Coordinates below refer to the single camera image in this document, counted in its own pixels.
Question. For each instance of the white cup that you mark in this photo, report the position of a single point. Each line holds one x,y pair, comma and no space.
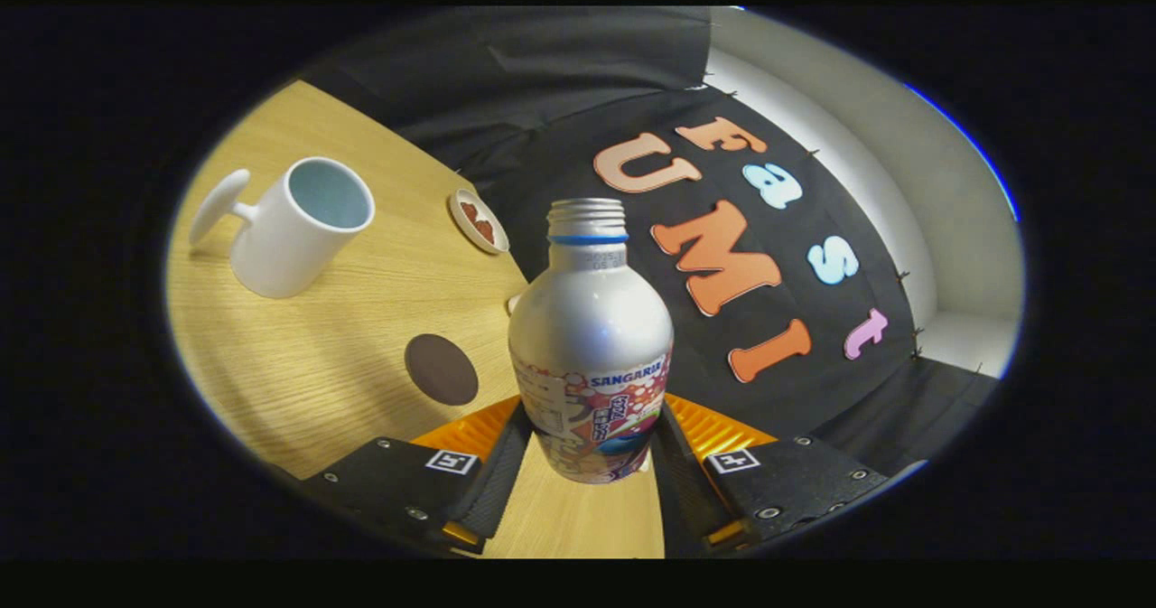
280,247

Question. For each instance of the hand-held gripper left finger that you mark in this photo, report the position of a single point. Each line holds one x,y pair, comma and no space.
501,472

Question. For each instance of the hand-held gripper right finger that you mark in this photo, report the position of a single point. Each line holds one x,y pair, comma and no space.
677,481

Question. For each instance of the wooden table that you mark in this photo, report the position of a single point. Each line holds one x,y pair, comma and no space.
307,364

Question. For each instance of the white small appliance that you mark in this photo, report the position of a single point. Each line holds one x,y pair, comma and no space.
513,304

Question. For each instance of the white oval plate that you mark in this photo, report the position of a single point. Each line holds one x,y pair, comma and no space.
462,229

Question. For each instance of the round brown coaster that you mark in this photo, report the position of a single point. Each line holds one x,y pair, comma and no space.
441,369

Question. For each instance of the silver juice bottle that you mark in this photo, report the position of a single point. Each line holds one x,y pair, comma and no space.
591,319

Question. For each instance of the red snack pieces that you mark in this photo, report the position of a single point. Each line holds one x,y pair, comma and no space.
479,224

